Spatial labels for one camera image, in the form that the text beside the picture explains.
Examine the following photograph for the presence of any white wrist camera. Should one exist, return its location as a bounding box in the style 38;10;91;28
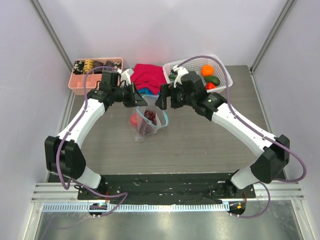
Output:
120;68;134;86
172;65;189;88

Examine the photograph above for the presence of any floral end roll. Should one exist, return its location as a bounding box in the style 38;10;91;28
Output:
113;61;122;70

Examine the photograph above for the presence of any black patterned roll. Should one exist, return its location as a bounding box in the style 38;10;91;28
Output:
104;60;116;71

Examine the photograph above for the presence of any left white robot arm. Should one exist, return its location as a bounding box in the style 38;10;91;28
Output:
44;67;147;200

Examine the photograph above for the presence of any red folded cloth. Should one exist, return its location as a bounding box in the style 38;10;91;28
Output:
130;63;167;94

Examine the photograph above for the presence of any dark brown roll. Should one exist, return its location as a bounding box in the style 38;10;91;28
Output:
93;60;104;74

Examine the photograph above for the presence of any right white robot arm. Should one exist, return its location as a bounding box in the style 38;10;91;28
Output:
155;71;290;198

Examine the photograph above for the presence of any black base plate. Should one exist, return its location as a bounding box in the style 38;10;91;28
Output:
75;172;251;205

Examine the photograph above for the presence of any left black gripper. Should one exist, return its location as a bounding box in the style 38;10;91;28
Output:
111;81;148;108

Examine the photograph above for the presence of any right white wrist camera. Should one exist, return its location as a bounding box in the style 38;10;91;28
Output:
172;65;189;88

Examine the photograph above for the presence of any blue folded cloth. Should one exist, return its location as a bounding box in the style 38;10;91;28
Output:
138;87;160;96

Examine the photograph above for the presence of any clear zip top bag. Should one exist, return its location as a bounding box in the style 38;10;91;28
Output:
129;94;169;142

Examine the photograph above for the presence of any aluminium frame rail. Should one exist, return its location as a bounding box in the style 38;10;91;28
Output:
31;181;304;205

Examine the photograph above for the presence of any red apple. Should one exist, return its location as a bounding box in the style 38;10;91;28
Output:
129;113;138;128

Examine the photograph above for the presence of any purple grape bunch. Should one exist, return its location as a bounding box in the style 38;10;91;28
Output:
139;110;157;136

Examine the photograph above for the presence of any green avocado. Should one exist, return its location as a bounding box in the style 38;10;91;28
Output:
204;75;221;86

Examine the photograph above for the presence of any red pepper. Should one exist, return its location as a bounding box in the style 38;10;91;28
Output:
205;82;216;90

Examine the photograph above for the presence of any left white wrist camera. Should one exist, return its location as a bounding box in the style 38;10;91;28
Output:
120;68;134;86

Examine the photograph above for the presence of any white slotted cable duct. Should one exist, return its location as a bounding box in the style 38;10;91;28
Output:
42;201;230;214

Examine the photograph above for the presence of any yellow striped roll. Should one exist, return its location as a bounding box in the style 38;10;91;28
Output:
83;59;95;74

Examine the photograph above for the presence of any orange fruit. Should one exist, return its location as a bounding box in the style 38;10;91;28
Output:
201;64;215;77

